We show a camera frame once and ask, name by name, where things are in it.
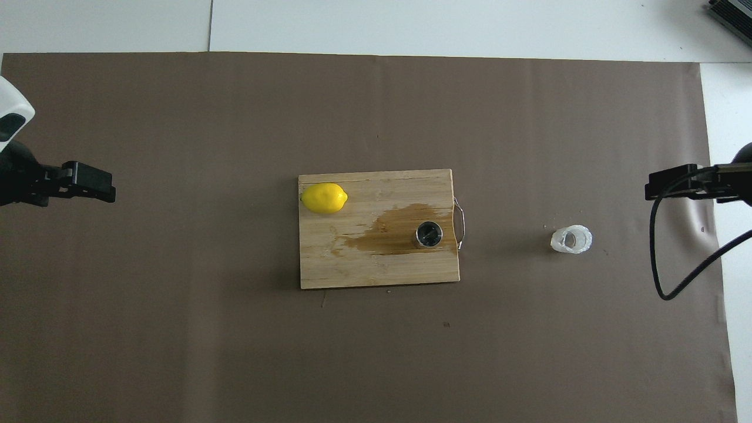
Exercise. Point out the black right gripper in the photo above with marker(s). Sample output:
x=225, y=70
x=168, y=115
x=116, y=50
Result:
x=741, y=185

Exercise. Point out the yellow lemon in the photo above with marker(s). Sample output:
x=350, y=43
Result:
x=323, y=198

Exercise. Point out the steel double jigger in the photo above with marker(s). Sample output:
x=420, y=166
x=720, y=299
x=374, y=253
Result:
x=429, y=235

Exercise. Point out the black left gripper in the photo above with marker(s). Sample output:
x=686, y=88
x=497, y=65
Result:
x=20, y=182

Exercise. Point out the clear plastic cup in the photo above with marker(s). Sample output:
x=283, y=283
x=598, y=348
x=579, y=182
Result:
x=571, y=239

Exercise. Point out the brown paper table mat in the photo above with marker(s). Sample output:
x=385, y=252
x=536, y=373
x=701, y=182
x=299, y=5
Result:
x=235, y=341

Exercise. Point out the wooden cutting board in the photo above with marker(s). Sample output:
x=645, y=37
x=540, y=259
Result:
x=364, y=264

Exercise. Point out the grey ribbed metal device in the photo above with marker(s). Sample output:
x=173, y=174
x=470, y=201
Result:
x=734, y=17

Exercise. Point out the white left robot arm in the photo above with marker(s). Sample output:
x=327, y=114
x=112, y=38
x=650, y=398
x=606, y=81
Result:
x=12, y=106

